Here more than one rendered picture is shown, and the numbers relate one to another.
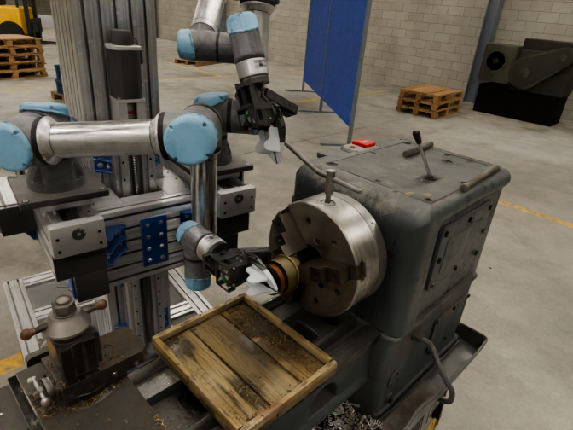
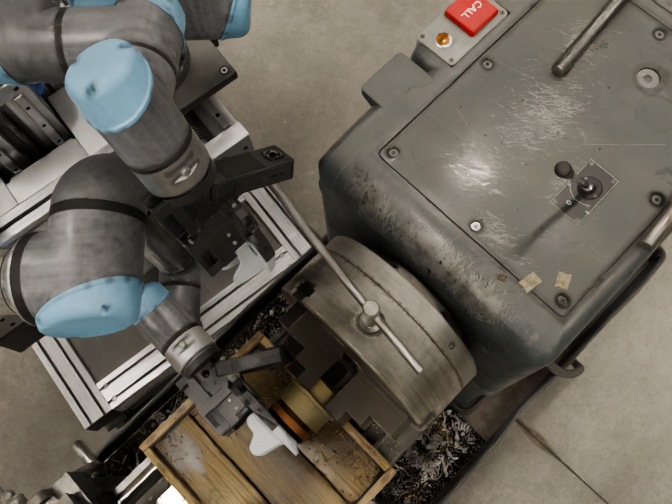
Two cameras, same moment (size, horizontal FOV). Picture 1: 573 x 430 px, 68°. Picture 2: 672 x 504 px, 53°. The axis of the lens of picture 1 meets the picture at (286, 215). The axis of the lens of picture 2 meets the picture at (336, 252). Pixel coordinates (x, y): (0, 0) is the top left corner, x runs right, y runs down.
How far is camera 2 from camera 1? 94 cm
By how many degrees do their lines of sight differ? 47
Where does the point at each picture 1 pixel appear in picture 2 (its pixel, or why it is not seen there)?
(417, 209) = (534, 335)
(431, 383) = not seen: hidden behind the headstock
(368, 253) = (441, 396)
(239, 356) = (262, 461)
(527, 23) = not seen: outside the picture
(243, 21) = (108, 111)
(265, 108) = (219, 240)
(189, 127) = (78, 321)
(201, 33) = (16, 45)
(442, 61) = not seen: outside the picture
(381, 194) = (475, 281)
